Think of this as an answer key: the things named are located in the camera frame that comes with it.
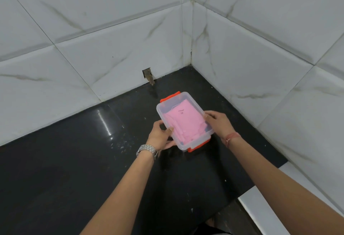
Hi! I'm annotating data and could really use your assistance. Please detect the person's left hand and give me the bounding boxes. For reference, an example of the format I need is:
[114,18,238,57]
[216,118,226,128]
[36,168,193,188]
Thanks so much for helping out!
[146,120,177,152]

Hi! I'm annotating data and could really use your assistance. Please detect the person's right hand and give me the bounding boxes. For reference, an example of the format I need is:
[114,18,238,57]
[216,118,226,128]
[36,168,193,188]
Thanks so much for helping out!
[203,111,237,141]

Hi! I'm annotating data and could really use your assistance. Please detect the clear plastic box orange clips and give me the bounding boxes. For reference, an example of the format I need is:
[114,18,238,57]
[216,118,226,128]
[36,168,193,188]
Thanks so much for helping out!
[156,91,214,153]

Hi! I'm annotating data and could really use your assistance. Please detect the person's left forearm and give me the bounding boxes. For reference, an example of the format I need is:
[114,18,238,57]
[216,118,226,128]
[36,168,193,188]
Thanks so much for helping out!
[80,150,157,235]

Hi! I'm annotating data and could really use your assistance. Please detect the person's right forearm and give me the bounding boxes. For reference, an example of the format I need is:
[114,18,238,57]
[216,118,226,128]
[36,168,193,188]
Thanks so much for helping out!
[225,134,344,235]

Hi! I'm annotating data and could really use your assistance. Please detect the pink folded paper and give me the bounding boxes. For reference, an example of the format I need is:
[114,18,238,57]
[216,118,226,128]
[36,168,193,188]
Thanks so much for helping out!
[164,102,208,145]

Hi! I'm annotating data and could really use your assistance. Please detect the silver metal wristwatch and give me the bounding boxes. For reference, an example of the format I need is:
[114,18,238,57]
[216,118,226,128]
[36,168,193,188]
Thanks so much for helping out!
[136,144,159,162]

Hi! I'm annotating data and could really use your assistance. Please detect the red thread wristband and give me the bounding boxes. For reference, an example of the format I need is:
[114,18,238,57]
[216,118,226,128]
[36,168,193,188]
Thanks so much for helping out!
[225,132,241,148]

